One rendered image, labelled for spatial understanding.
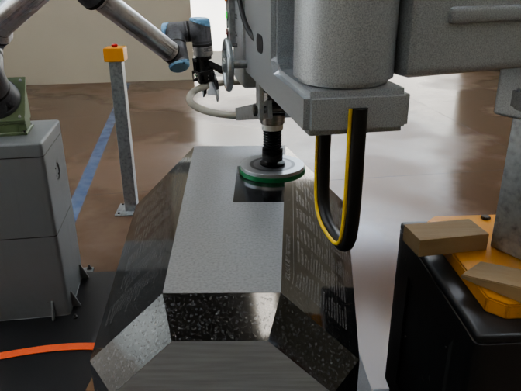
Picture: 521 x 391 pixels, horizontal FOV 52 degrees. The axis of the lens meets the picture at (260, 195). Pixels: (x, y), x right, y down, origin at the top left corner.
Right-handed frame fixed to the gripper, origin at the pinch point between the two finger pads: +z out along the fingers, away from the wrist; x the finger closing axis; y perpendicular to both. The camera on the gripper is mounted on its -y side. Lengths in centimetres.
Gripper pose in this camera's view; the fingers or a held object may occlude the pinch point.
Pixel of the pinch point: (212, 98)
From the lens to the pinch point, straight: 258.3
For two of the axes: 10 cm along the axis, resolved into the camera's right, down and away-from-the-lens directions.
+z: 0.6, 9.0, 4.3
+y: -7.9, 3.1, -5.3
